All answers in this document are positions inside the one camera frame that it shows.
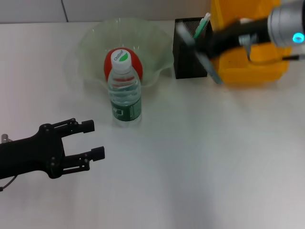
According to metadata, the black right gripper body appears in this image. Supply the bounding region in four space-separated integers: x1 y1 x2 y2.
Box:
212 17 271 56

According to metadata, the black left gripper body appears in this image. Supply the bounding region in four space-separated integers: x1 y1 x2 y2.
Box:
0 123 66 179

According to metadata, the grey marker pen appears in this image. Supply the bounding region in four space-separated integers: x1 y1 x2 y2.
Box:
177 24 224 84

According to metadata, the mint green utility knife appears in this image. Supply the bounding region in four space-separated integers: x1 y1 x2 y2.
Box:
193 12 212 39

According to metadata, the green label water bottle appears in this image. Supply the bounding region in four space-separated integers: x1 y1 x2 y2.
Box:
107 47 143 128

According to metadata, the black mesh pen holder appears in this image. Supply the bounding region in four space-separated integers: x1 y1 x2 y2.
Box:
173 17 214 80

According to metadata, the red-orange round fruit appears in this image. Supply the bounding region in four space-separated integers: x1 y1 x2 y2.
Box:
103 47 144 83

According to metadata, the pale green wavy glass plate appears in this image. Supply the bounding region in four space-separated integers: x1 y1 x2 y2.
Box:
77 18 176 90

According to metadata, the yellow plastic storage bin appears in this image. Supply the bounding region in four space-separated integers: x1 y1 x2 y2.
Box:
210 0 293 84

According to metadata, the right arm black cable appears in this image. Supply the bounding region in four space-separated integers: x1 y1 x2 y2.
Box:
238 33 305 66

